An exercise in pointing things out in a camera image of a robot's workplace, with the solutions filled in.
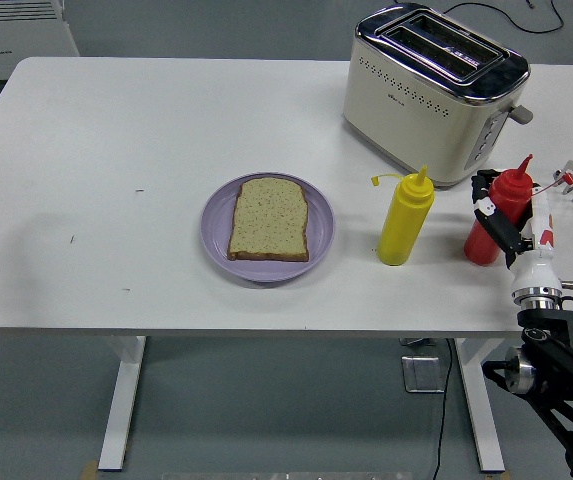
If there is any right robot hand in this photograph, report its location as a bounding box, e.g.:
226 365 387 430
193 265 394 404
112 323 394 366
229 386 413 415
470 168 565 297

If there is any red squeeze bottle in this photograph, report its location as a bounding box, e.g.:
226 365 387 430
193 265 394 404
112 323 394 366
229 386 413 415
463 153 573 267

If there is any speckled bread slice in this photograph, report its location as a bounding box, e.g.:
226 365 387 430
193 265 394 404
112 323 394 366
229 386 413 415
226 177 311 263

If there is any yellow squeeze bottle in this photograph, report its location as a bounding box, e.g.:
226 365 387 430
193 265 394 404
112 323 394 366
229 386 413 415
369 164 436 267

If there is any silver floor socket plate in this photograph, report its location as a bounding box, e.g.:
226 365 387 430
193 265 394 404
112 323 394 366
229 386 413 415
400 354 447 395

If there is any white table leg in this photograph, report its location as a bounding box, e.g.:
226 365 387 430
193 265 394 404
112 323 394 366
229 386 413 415
97 335 148 472
454 338 506 474

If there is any white floor appliance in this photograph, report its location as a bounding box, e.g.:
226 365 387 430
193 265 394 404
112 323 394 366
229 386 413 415
0 0 81 96

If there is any cream and chrome toaster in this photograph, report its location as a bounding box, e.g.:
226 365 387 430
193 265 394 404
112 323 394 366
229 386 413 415
341 2 535 190

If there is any purple round plate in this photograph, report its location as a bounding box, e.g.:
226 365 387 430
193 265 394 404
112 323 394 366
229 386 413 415
199 172 337 285

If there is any black floor cable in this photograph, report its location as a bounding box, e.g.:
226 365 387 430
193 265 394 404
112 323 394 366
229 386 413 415
430 338 455 480

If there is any thin black power cord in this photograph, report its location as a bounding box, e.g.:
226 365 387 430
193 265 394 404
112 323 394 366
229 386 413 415
440 0 565 34

